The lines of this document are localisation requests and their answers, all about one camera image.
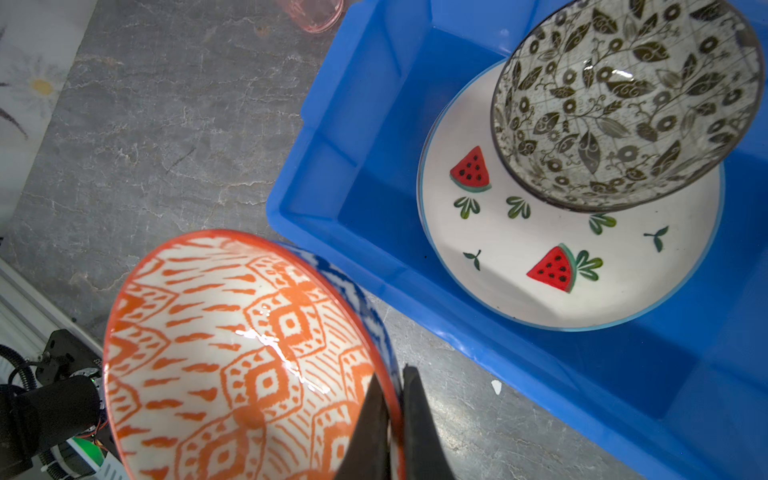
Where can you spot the blue zigzag pattern bowl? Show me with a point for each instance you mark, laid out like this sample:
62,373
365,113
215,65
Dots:
362,306

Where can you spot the pink glass cup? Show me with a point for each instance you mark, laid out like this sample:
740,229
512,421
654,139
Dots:
313,16

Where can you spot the blue plastic bin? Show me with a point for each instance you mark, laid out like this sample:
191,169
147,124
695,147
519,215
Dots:
678,393

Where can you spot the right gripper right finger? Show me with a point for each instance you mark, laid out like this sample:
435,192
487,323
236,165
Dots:
424,456

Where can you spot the aluminium rail frame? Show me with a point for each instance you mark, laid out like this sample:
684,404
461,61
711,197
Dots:
28,319

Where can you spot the watermelon pattern plate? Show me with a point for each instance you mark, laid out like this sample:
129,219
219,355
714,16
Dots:
540,265

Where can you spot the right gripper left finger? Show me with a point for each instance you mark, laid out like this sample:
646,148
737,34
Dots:
368,453

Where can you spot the red rimmed bowl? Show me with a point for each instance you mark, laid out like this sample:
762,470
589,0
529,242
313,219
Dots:
227,356

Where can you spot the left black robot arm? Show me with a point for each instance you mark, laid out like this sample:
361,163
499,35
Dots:
49,400

